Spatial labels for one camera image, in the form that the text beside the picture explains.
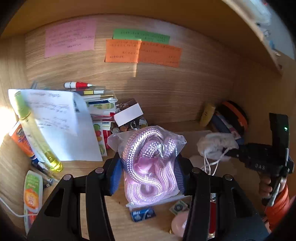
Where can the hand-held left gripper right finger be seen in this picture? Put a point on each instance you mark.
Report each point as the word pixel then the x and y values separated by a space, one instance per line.
pixel 180 176

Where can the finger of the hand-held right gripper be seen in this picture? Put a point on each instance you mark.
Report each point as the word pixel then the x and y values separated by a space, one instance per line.
pixel 234 153

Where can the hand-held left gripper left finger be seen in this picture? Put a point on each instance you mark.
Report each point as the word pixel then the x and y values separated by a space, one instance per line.
pixel 115 177

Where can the white face mask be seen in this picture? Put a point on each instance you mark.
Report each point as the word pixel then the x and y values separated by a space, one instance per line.
pixel 217 143

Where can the person's right forearm orange sleeve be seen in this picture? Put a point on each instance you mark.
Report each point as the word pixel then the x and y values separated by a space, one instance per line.
pixel 277 208

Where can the wooden desktop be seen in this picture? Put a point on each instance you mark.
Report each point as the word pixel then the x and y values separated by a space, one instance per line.
pixel 111 214

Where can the person's right hand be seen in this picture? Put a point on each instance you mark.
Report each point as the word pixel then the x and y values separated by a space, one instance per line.
pixel 264 187

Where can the dark blue pouch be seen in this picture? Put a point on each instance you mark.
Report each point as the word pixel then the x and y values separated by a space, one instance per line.
pixel 222 126

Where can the small green white packet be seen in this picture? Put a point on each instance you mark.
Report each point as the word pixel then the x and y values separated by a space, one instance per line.
pixel 178 207

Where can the black and orange round case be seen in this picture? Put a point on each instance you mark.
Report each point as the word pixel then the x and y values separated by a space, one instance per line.
pixel 235 115

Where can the fruit print sticker sheet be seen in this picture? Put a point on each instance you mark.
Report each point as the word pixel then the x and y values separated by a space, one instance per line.
pixel 99 136

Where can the blue packet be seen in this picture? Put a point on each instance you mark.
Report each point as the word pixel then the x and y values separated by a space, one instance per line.
pixel 142 214

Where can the yellow bottle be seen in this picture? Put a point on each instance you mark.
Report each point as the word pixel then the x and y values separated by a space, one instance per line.
pixel 207 114

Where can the pink round object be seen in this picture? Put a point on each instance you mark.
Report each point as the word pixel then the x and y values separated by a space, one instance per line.
pixel 179 226

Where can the red object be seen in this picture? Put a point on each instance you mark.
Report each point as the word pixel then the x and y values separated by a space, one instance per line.
pixel 212 217

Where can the white paper sheet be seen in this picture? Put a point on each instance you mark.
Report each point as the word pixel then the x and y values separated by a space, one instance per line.
pixel 69 139

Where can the open box of trinkets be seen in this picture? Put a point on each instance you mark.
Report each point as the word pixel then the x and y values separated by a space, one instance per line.
pixel 128 114

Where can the stack of books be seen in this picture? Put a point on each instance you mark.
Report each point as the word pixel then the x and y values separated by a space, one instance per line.
pixel 101 109

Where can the dark pen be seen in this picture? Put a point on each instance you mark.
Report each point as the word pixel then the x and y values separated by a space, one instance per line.
pixel 40 166

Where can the green orange white packet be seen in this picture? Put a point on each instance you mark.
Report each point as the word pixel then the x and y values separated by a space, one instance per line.
pixel 32 192

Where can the yellow-green spray bottle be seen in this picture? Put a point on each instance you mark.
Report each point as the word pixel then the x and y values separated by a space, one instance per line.
pixel 34 134

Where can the red and white pen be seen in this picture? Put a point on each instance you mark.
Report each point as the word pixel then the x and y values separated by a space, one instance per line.
pixel 77 85

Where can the orange tube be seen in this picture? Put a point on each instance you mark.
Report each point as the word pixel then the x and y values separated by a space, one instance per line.
pixel 20 139

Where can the orange sticky note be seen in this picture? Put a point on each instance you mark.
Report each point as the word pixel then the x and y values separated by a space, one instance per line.
pixel 121 52
pixel 161 54

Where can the wooden shelf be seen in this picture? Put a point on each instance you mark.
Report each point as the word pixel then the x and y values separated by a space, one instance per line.
pixel 254 30

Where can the green sticky note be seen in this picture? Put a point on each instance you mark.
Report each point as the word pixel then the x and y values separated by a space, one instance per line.
pixel 141 36

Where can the pink sticky note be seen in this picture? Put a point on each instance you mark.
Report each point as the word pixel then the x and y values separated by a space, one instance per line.
pixel 69 37

